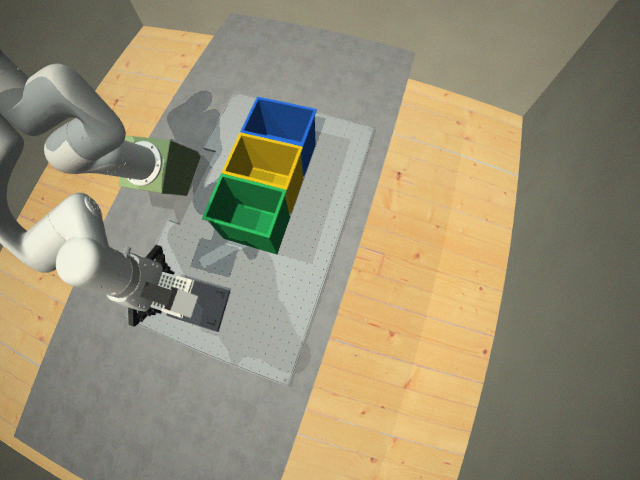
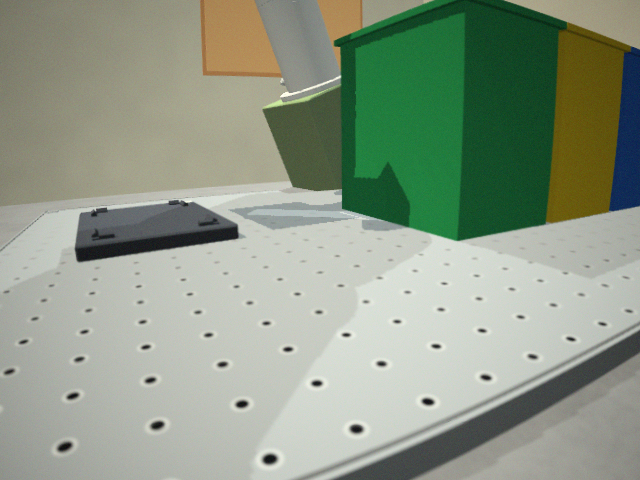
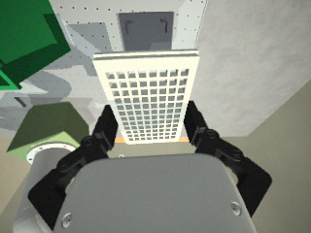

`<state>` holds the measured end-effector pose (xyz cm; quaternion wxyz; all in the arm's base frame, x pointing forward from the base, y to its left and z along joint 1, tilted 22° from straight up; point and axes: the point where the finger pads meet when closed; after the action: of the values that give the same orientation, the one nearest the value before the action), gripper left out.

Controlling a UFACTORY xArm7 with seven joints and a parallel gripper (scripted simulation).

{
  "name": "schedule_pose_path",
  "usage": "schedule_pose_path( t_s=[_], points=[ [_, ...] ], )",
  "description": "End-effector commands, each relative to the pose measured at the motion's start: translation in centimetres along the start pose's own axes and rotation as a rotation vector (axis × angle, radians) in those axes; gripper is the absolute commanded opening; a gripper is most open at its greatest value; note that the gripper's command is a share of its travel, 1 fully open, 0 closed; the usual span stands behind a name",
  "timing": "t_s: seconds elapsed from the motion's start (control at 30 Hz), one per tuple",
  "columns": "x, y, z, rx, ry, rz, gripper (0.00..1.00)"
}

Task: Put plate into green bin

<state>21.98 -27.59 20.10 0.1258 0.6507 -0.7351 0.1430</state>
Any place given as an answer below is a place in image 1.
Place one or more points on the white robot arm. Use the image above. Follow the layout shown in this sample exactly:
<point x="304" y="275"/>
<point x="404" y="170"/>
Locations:
<point x="71" y="238"/>

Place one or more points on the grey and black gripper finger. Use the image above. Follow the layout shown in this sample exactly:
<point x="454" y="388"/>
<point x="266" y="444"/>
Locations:
<point x="135" y="317"/>
<point x="157" y="252"/>

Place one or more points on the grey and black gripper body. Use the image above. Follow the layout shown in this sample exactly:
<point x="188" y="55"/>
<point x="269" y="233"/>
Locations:
<point x="150" y="271"/>

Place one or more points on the blue open-top bin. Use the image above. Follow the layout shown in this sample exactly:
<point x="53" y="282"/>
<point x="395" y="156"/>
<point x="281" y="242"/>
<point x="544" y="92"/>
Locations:
<point x="285" y="122"/>

